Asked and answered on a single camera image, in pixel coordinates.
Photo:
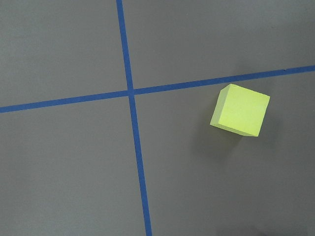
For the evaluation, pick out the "yellow foam block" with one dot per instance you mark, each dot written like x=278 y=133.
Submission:
x=240 y=110

